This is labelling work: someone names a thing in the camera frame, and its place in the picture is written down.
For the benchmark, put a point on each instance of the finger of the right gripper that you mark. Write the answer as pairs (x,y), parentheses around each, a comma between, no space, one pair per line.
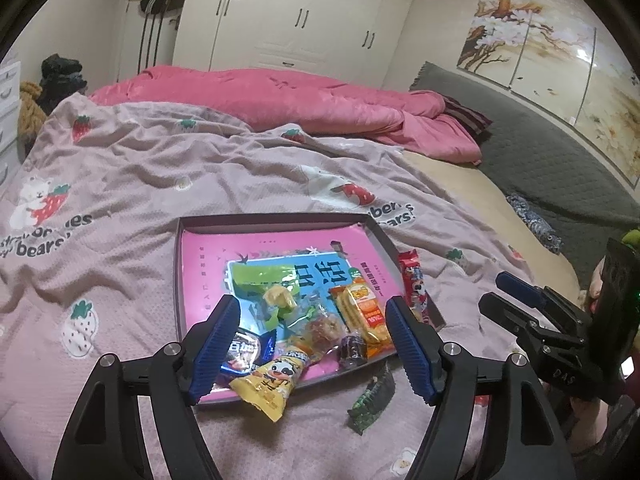
(511,318)
(515,287)

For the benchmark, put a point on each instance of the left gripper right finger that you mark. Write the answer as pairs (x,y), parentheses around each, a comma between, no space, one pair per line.
(417,345)

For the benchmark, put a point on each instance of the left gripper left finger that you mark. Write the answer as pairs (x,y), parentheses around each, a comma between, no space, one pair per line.
(207,345)

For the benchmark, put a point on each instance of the dark blue snack packet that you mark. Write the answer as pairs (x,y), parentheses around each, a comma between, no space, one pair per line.
(247,351)

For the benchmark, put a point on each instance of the black green snack packet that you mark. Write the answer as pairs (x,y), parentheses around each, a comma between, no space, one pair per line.
(370,405)

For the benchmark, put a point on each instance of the small dark jelly packet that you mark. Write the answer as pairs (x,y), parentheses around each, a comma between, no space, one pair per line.
(352,352)

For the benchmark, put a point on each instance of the yellow cartoon snack packet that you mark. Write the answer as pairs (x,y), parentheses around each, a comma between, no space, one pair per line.
(269,386)

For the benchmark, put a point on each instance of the clear candy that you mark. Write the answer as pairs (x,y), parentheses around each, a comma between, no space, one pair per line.
(320,335)

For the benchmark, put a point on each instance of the person's right hand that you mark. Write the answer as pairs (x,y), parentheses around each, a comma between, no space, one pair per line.
(595,417)

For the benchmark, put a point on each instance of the blue patterned cloth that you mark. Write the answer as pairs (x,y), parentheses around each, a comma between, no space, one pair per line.
(541,228)

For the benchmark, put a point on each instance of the orange cracker packet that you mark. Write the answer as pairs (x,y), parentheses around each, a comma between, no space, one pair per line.
(363,314)

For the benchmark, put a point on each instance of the red cartoon candy packet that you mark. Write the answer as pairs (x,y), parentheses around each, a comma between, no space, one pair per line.
(416,293)

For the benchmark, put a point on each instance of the pink blue book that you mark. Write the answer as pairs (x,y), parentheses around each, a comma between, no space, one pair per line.
(290,299)

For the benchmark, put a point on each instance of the grey padded headboard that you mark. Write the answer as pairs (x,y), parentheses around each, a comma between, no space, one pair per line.
(527,155)

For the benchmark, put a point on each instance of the grey shallow box tray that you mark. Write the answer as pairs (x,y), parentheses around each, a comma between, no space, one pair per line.
(300,299)

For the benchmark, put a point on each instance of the dark striped pillow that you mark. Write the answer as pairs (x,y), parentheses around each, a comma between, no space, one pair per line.
(475,123)

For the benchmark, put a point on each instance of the pink strawberry bedspread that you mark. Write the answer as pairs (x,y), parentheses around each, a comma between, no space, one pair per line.
(88,228)

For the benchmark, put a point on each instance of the pink quilt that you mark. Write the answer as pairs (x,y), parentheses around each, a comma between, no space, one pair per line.
(266,99)

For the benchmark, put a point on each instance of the white drawer cabinet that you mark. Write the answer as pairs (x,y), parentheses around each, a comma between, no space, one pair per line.
(10,106)

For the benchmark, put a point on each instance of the pile of dark clothes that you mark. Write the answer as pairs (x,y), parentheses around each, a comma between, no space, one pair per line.
(60,78)

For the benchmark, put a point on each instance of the white wardrobe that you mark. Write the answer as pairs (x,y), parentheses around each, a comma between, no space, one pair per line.
(349,40)

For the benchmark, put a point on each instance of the flower tree wall painting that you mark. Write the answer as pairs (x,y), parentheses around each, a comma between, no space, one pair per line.
(567,67)

